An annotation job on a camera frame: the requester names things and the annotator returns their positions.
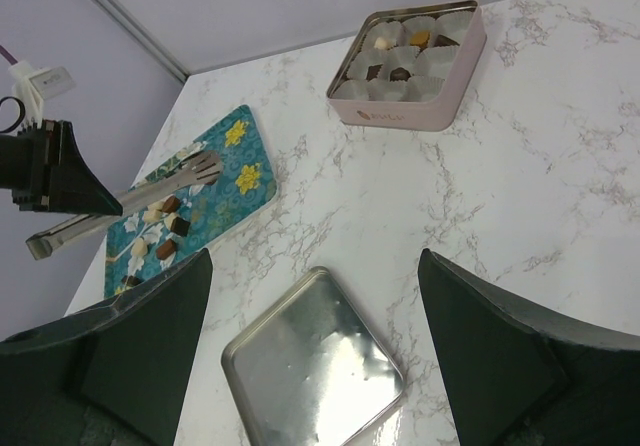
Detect teal floral tray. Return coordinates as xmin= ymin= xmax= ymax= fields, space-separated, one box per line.
xmin=103 ymin=105 xmax=278 ymax=298

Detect milk cube chocolate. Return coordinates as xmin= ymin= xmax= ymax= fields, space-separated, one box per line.
xmin=155 ymin=238 xmax=178 ymax=261

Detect dark teardrop chocolate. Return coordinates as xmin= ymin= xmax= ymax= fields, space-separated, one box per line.
xmin=434 ymin=35 xmax=459 ymax=47

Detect pink chocolate tin box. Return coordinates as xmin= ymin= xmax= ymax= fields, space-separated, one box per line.
xmin=326 ymin=0 xmax=487 ymax=132

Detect square tin lid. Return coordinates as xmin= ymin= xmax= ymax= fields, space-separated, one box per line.
xmin=221 ymin=267 xmax=405 ymax=445

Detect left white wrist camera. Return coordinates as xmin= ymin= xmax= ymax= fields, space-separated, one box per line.
xmin=8 ymin=61 xmax=75 ymax=119

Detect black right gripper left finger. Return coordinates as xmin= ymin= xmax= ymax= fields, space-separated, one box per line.
xmin=1 ymin=250 xmax=213 ymax=445

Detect metal tongs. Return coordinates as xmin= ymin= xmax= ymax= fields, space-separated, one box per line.
xmin=26 ymin=150 xmax=223 ymax=260

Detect dark fluted cup chocolate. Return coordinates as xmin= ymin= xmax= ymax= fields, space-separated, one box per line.
xmin=121 ymin=275 xmax=142 ymax=287

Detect white teardrop chocolate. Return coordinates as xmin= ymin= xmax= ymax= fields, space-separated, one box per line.
xmin=374 ymin=37 xmax=393 ymax=50

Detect caramel round fluted chocolate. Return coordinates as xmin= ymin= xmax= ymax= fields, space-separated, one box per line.
xmin=409 ymin=30 xmax=431 ymax=50

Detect white square striped chocolate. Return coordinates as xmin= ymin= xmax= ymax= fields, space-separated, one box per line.
xmin=142 ymin=204 xmax=164 ymax=224

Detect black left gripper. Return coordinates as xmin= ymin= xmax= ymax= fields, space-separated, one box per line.
xmin=1 ymin=120 xmax=123 ymax=216

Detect white rounded chocolate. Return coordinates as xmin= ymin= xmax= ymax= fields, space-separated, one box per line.
xmin=131 ymin=237 xmax=148 ymax=258

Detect dark square striped chocolate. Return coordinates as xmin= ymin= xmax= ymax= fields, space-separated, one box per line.
xmin=365 ymin=64 xmax=383 ymax=81

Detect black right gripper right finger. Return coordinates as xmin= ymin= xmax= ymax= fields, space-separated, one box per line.
xmin=418 ymin=249 xmax=639 ymax=445

